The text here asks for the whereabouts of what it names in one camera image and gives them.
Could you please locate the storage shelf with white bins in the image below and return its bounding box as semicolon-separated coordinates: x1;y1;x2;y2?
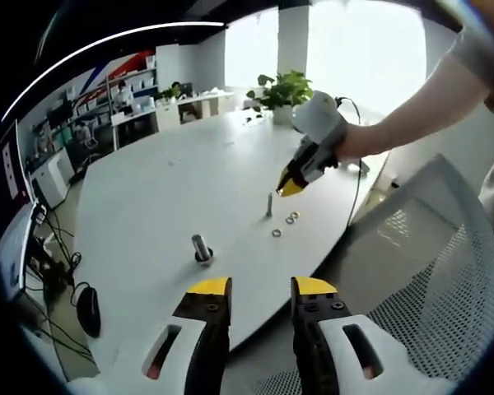
63;67;157;124

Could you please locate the white handheld controller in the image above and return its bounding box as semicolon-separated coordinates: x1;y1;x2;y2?
340;158;371;177

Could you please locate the ceiling light strip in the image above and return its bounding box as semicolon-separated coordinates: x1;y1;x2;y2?
2;21;227;123

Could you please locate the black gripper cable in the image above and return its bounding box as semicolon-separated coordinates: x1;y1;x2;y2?
333;96;366;227

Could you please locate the small green plant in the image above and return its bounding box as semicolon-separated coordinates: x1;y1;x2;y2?
160;84;182;102

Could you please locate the bundle of black cables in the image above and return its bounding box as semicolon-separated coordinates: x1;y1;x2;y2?
28;193;96;363

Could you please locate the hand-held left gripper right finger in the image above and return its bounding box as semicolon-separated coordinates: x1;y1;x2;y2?
290;276;452;395

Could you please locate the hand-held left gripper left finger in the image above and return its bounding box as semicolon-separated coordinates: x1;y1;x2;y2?
68;276;234;395

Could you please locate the white background desk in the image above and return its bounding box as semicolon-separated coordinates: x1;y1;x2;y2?
154;91;235;132

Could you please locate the thick threaded stud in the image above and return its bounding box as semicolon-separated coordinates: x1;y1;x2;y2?
190;233;214;267

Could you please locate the grey mesh office chair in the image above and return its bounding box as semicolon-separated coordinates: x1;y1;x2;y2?
250;154;494;395

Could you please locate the open laptop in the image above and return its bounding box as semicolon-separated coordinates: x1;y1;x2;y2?
0;118;42;297

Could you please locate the white low cabinet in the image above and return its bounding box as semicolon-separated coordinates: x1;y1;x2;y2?
28;151;77;209

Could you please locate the potted green plant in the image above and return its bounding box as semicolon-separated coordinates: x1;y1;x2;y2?
245;70;316;125

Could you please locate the black computer mouse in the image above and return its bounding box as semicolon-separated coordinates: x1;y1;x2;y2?
76;286;102;339

